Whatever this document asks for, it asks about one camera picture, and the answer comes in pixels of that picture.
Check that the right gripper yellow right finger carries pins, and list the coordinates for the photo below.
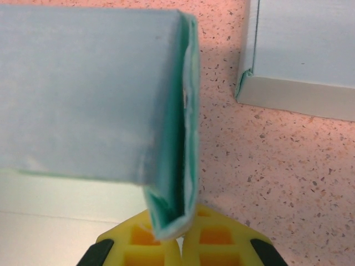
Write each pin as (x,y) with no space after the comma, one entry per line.
(222,246)

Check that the light blue paper box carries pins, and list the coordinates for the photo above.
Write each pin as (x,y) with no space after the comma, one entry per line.
(83,97)
(305,41)

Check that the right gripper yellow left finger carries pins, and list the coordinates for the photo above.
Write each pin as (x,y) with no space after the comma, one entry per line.
(133,249)

